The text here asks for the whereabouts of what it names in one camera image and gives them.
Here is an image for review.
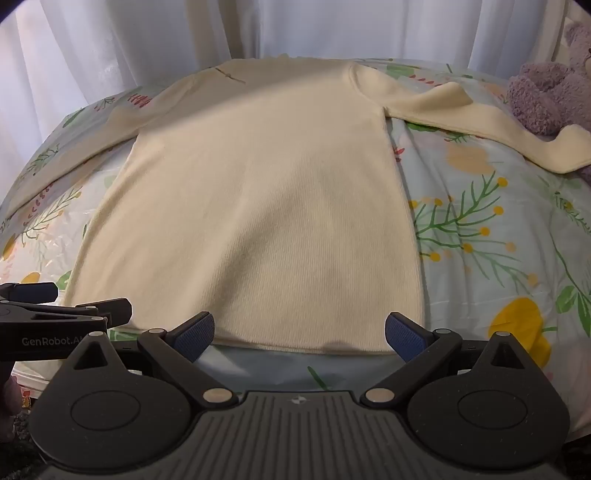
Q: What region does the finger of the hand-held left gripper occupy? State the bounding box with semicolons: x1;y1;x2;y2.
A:
0;298;134;329
0;282;59;304

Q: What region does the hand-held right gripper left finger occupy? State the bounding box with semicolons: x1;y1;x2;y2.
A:
67;311;238;409

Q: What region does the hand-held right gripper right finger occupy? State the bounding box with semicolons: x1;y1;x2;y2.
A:
360;311;529;409

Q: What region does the cream knit sweater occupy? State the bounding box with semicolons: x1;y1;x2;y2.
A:
0;58;591;357

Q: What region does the floral bed sheet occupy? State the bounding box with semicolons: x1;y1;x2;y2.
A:
0;58;591;437

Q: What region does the white sheer curtain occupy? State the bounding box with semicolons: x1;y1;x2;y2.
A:
0;0;573;201

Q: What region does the purple teddy bear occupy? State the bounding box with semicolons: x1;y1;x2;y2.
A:
505;21;591;137

